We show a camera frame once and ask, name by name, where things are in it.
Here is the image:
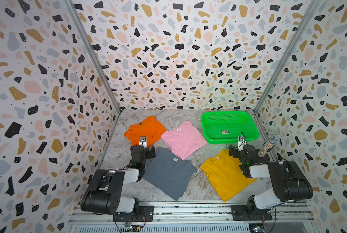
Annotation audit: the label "clear plastic bottle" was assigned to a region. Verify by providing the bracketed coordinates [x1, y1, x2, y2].
[258, 134, 280, 158]

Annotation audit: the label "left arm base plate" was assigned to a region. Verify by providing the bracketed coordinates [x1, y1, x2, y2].
[113, 205, 154, 222]

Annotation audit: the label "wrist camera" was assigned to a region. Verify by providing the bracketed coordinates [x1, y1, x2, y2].
[138, 136, 147, 148]
[238, 136, 247, 151]

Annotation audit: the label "green plastic basket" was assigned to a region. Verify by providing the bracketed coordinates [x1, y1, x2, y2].
[201, 111, 259, 144]

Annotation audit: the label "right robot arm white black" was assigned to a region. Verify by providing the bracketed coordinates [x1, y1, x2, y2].
[229, 145, 313, 214]

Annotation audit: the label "yellow t-shirt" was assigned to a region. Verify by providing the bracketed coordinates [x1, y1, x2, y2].
[200, 150, 256, 202]

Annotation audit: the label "pink t-shirt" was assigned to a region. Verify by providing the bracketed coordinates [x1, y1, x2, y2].
[161, 121, 207, 160]

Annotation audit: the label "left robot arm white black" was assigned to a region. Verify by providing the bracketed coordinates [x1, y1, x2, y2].
[80, 145, 156, 221]

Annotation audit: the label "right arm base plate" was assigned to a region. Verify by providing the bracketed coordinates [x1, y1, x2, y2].
[230, 205, 273, 221]

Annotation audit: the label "aluminium rail frame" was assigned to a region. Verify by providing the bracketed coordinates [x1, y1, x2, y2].
[69, 201, 319, 233]

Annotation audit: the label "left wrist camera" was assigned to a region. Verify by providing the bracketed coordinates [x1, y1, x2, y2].
[138, 136, 147, 148]

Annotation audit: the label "grey t-shirt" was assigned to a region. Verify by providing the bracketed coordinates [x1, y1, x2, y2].
[143, 147, 197, 201]

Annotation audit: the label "circuit board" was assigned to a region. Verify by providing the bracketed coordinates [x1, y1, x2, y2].
[121, 223, 143, 233]
[248, 223, 265, 233]

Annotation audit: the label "left circuit board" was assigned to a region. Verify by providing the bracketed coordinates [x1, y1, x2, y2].
[121, 223, 143, 233]

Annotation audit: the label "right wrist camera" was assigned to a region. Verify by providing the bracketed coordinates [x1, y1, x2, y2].
[238, 136, 247, 151]

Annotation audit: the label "right circuit board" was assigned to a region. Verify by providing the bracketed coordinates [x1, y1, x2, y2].
[248, 223, 265, 233]

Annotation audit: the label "orange t-shirt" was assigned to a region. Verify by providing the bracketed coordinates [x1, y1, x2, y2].
[124, 116, 166, 147]

